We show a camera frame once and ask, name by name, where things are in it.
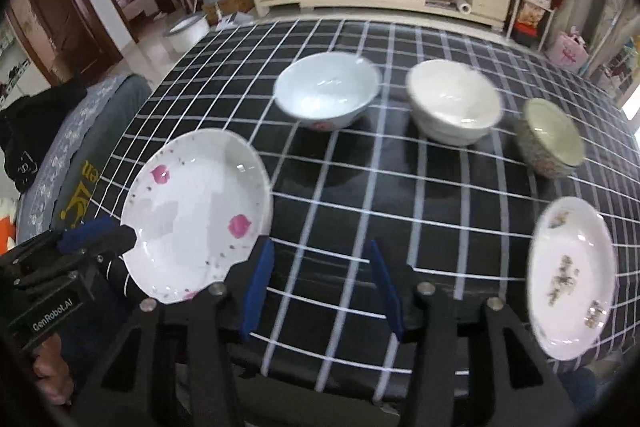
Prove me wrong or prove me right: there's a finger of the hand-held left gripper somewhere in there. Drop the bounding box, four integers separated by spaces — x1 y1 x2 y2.
56 216 121 254
75 224 140 268

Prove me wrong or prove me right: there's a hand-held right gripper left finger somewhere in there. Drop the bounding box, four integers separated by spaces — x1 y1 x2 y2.
75 237 276 427

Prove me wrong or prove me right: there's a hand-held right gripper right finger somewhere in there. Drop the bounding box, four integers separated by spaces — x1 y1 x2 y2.
366 239 568 427

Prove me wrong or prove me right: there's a white plate with pink flowers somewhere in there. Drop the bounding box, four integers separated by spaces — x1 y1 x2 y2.
120 129 273 306

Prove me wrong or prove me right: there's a white plate with brown flowers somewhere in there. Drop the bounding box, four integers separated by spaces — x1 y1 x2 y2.
527 196 618 362

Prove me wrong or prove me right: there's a plain white bowl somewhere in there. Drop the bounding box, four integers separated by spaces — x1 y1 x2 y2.
405 59 502 146

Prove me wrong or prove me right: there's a white bowl with red print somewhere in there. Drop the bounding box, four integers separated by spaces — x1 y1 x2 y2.
273 53 382 132

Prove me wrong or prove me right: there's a small patterned bowl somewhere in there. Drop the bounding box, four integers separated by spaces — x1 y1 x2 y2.
515 98 587 179

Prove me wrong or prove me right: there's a person's left hand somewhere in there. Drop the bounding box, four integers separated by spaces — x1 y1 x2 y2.
31 347 76 405

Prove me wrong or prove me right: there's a black cloth with yellow print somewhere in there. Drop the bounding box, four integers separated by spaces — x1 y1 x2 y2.
50 147 108 233

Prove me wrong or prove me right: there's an orange plush toy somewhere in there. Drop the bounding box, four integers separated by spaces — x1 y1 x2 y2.
0 197 18 253

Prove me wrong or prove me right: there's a grey floral blanket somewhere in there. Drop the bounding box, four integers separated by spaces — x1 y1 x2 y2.
15 74 153 253

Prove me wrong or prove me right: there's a black white checked tablecloth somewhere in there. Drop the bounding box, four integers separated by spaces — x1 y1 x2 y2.
92 18 640 403

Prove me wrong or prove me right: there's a black garment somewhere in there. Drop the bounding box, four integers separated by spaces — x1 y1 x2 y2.
0 82 88 192

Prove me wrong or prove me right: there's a brown wooden door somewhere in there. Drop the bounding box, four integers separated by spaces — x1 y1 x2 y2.
5 0 123 88

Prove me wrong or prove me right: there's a white plastic bin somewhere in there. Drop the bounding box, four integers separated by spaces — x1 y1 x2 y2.
165 13 211 54

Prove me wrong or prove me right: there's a pink gift bag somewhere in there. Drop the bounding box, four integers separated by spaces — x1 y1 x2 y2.
547 29 588 72

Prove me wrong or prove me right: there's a red and gold box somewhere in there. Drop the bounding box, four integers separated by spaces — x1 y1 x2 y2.
515 0 551 38

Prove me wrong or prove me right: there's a shelf with colourful things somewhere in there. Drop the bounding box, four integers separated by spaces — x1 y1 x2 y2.
595 32 640 92

